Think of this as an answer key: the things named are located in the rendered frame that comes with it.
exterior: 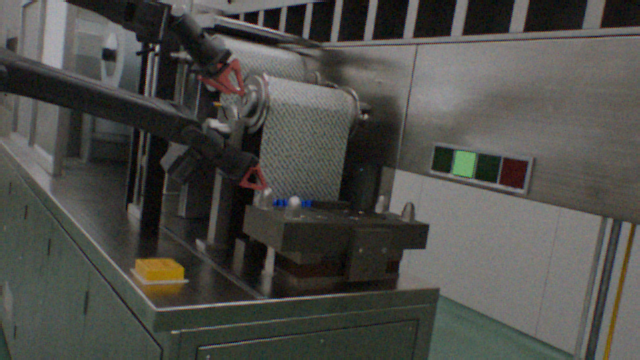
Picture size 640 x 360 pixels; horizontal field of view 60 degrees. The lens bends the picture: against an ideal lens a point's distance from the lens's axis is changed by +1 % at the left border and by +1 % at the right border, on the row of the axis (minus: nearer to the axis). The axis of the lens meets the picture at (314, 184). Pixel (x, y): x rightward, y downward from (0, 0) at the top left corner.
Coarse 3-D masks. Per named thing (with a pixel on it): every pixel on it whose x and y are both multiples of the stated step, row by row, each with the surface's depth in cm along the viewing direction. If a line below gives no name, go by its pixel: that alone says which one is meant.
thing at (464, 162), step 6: (456, 156) 118; (462, 156) 117; (468, 156) 115; (474, 156) 114; (456, 162) 118; (462, 162) 117; (468, 162) 115; (456, 168) 118; (462, 168) 116; (468, 168) 115; (456, 174) 118; (462, 174) 116; (468, 174) 115
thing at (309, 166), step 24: (264, 144) 123; (288, 144) 126; (312, 144) 130; (336, 144) 134; (264, 168) 124; (288, 168) 127; (312, 168) 131; (336, 168) 135; (288, 192) 128; (312, 192) 132; (336, 192) 136
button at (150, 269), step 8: (136, 264) 104; (144, 264) 102; (152, 264) 102; (160, 264) 103; (168, 264) 104; (176, 264) 104; (144, 272) 100; (152, 272) 99; (160, 272) 100; (168, 272) 101; (176, 272) 102; (184, 272) 103; (152, 280) 99; (160, 280) 100
